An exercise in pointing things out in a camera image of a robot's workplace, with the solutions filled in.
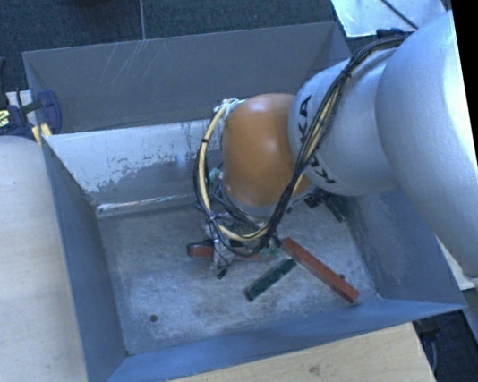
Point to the dark green flat block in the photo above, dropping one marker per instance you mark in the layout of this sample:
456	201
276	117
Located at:
267	279

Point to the grey metal bin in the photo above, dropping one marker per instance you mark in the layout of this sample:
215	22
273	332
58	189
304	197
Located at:
170	297

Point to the pale wood flat board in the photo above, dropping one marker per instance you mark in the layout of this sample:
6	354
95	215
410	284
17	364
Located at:
20	267

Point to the red-brown flat block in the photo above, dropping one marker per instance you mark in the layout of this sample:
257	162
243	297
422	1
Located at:
199	251
320	269

